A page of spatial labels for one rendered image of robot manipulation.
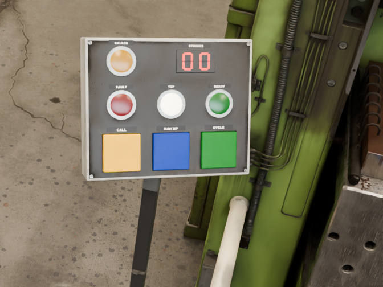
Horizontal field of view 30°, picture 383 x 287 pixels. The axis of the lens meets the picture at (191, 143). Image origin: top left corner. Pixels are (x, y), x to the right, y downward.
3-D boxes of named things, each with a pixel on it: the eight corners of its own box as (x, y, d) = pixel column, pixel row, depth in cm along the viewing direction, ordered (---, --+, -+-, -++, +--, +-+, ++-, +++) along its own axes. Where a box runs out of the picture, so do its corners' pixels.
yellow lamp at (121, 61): (129, 77, 138) (131, 58, 136) (106, 72, 139) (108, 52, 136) (134, 69, 141) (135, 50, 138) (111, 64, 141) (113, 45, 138)
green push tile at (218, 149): (236, 167, 147) (237, 131, 146) (201, 168, 145) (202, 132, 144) (233, 166, 149) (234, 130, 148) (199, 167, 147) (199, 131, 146)
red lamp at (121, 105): (129, 121, 140) (131, 102, 137) (106, 115, 140) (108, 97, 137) (134, 112, 142) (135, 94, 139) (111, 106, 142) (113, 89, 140)
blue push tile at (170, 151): (189, 169, 145) (190, 132, 143) (153, 170, 142) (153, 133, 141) (187, 167, 146) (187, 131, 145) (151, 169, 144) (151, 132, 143)
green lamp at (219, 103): (227, 118, 145) (231, 101, 142) (204, 113, 145) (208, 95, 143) (229, 110, 147) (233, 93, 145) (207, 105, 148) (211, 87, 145)
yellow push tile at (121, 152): (140, 171, 142) (141, 134, 141) (103, 172, 140) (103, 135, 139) (139, 169, 144) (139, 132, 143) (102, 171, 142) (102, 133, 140)
